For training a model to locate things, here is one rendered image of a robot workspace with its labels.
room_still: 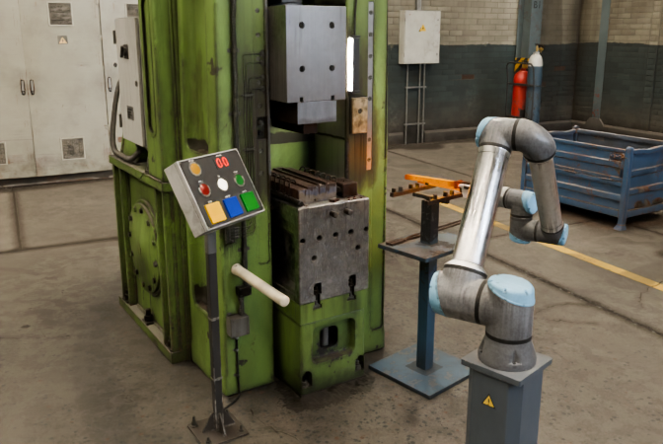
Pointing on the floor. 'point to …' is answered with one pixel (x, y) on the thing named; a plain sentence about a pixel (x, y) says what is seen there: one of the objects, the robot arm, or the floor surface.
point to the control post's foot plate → (232, 428)
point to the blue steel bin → (606, 173)
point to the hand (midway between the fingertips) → (462, 184)
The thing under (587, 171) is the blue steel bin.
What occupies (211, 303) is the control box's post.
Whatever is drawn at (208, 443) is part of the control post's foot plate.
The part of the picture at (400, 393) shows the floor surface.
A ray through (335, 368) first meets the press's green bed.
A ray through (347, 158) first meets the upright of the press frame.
